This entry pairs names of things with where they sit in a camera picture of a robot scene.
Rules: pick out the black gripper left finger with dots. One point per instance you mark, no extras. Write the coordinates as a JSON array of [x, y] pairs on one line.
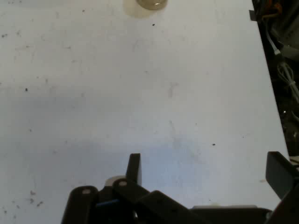
[[130, 205]]

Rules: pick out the black tape clip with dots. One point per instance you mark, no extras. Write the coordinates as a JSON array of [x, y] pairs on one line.
[[252, 15]]

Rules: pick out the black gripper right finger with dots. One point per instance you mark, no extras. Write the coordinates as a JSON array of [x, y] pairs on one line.
[[278, 172]]

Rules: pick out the clear plastic jar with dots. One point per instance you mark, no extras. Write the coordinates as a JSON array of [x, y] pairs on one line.
[[151, 4]]

